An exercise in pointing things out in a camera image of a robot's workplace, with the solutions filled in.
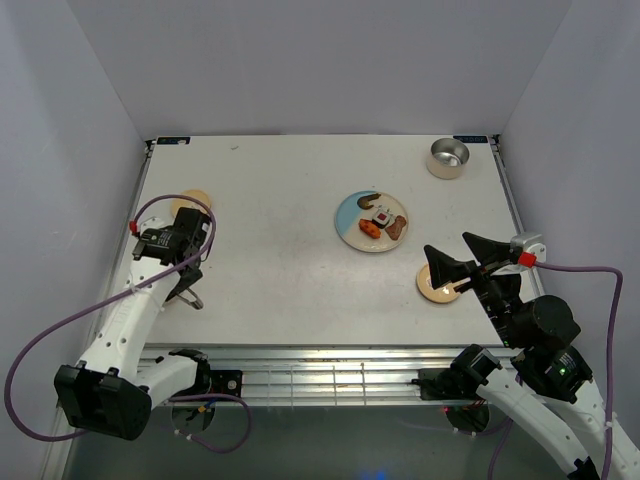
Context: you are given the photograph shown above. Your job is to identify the dark brown curved food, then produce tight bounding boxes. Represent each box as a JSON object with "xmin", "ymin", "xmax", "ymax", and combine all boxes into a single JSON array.
[{"xmin": 357, "ymin": 192, "xmax": 381, "ymax": 210}]

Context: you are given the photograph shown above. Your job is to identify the sushi roll piece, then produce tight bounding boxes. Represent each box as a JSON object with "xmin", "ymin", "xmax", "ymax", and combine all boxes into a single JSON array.
[{"xmin": 371, "ymin": 205, "xmax": 395, "ymax": 230}]

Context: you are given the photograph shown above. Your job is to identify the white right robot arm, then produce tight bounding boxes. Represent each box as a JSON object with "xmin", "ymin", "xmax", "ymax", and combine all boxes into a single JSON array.
[{"xmin": 412, "ymin": 232, "xmax": 639, "ymax": 479}]

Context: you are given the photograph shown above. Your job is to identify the stainless steel slotted tongs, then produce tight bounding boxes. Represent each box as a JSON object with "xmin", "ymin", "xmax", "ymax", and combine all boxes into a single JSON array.
[{"xmin": 172, "ymin": 287, "xmax": 204, "ymax": 310}]

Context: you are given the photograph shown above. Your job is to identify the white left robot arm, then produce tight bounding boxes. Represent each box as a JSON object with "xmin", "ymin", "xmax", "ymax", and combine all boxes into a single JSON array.
[{"xmin": 54, "ymin": 207, "xmax": 212, "ymax": 440}]

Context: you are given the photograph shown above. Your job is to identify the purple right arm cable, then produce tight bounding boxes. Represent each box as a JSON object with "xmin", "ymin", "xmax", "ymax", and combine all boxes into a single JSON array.
[{"xmin": 487, "ymin": 254, "xmax": 625, "ymax": 480}]

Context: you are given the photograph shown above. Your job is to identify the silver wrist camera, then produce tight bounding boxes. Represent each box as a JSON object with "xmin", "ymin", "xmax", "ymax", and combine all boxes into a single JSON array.
[
  {"xmin": 510, "ymin": 232, "xmax": 547, "ymax": 273},
  {"xmin": 128, "ymin": 216, "xmax": 166, "ymax": 239}
]

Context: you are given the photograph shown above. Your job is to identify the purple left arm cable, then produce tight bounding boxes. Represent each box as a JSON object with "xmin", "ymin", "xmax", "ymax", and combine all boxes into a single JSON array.
[{"xmin": 3, "ymin": 193, "xmax": 255, "ymax": 454}]

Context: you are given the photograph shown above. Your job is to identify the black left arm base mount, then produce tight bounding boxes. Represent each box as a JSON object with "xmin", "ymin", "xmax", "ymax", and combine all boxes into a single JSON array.
[{"xmin": 207, "ymin": 369, "xmax": 244, "ymax": 398}]

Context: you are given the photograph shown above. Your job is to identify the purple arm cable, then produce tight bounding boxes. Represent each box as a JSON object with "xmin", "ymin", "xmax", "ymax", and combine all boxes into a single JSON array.
[
  {"xmin": 3, "ymin": 193, "xmax": 255, "ymax": 454},
  {"xmin": 487, "ymin": 254, "xmax": 625, "ymax": 480}
]

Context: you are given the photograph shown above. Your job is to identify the right wooden round lid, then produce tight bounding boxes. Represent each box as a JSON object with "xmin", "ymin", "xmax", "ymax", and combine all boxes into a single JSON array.
[{"xmin": 416, "ymin": 263, "xmax": 460, "ymax": 305}]

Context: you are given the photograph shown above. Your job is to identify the right blue corner label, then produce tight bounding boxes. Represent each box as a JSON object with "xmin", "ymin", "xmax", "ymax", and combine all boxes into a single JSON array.
[{"xmin": 453, "ymin": 135, "xmax": 489, "ymax": 144}]

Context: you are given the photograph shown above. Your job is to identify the wooden round lid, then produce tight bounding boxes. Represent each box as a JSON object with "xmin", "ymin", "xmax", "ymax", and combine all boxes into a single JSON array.
[
  {"xmin": 170, "ymin": 189, "xmax": 212, "ymax": 217},
  {"xmin": 416, "ymin": 263, "xmax": 460, "ymax": 305}
]

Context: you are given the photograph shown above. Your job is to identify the right steel lunch bowl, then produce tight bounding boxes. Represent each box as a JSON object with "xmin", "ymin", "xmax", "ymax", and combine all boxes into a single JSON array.
[{"xmin": 426, "ymin": 138, "xmax": 470, "ymax": 180}]

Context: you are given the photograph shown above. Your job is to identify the left blue corner label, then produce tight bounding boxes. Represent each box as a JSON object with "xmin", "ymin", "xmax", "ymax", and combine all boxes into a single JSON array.
[{"xmin": 156, "ymin": 136, "xmax": 191, "ymax": 145}]

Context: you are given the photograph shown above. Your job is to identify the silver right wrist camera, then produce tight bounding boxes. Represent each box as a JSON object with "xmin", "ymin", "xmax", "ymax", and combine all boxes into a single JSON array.
[{"xmin": 510, "ymin": 232, "xmax": 547, "ymax": 273}]

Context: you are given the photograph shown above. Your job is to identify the blue and white plate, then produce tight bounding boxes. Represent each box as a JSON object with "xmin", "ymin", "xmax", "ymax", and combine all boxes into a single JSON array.
[{"xmin": 334, "ymin": 190, "xmax": 409, "ymax": 253}]

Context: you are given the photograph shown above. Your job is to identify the left wooden round lid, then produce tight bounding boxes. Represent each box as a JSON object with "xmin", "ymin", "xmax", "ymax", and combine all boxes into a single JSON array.
[{"xmin": 170, "ymin": 189, "xmax": 212, "ymax": 217}]

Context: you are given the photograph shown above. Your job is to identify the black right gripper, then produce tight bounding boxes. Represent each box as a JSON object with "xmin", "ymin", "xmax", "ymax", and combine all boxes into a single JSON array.
[{"xmin": 422, "ymin": 230, "xmax": 523, "ymax": 347}]

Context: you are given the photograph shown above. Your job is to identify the blue corner label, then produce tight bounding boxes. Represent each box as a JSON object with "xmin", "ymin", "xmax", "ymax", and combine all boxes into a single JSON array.
[
  {"xmin": 156, "ymin": 136, "xmax": 191, "ymax": 145},
  {"xmin": 453, "ymin": 135, "xmax": 489, "ymax": 144}
]

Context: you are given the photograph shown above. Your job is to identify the orange fried cutlet piece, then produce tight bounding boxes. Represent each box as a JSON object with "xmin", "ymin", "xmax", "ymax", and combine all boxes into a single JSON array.
[{"xmin": 358, "ymin": 219, "xmax": 381, "ymax": 239}]

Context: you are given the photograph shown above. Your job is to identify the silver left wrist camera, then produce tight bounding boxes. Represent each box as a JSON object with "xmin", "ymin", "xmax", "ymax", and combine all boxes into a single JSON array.
[{"xmin": 128, "ymin": 216, "xmax": 166, "ymax": 239}]

